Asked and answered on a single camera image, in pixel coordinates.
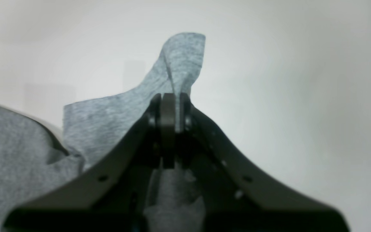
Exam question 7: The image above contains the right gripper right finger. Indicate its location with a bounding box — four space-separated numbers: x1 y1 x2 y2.
180 93 349 232

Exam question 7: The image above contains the grey T-shirt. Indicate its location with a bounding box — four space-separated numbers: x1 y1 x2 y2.
0 33 206 232

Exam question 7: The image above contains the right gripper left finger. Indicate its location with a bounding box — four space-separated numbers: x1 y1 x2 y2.
3 93 176 232

